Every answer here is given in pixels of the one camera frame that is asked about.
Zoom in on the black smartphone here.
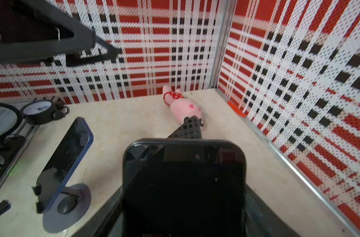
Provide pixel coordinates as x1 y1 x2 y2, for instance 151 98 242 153
122 139 246 237

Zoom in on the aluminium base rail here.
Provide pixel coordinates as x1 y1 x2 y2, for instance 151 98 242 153
0 100 40 205

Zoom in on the black phone front left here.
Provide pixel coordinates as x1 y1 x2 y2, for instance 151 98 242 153
33 117 94 214

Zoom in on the pink plush toy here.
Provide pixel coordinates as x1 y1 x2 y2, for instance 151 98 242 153
162 85 204 128

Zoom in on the grey round phone stand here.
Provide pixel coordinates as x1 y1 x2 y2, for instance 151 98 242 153
168 116 204 139

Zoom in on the grey stand front left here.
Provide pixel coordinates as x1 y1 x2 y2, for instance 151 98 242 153
36 184 92 233

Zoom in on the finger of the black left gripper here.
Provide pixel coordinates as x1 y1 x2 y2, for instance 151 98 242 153
0 1 119 64
66 52 118 67

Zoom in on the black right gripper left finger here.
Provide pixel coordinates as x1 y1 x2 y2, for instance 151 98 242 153
73 186 123 237

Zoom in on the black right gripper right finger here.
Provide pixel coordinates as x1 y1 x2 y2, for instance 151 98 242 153
245 185 299 237

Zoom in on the round dial gauge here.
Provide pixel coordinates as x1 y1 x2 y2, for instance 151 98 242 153
20 99 70 126

